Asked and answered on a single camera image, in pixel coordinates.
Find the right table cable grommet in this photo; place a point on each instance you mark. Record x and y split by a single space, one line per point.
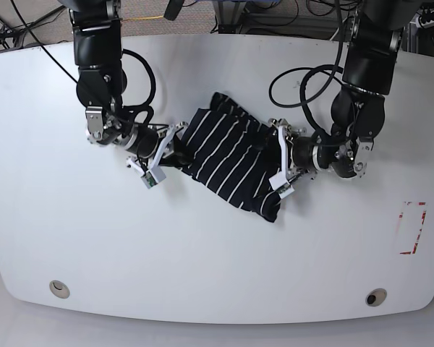
376 297

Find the navy white striped T-shirt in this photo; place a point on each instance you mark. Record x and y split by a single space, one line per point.
224 140

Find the white power strip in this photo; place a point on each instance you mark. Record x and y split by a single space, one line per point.
425 20

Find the black tripod stand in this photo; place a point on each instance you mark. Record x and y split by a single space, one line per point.
21 22

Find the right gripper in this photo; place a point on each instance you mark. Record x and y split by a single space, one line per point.
104 129

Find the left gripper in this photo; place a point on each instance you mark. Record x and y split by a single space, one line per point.
347 159

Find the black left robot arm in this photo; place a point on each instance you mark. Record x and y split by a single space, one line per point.
357 111

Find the table cable grommet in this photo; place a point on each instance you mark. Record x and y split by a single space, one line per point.
376 297
59 289

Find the left table cable grommet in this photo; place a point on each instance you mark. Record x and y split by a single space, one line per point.
59 289

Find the red tape rectangle marking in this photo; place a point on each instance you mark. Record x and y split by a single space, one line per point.
409 227

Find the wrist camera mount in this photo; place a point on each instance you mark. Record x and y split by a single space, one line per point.
279 181
155 162

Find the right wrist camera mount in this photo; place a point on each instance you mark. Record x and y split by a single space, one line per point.
155 162

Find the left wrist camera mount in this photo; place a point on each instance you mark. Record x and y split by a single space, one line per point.
279 181

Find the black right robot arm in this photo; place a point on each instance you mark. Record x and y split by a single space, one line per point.
98 51

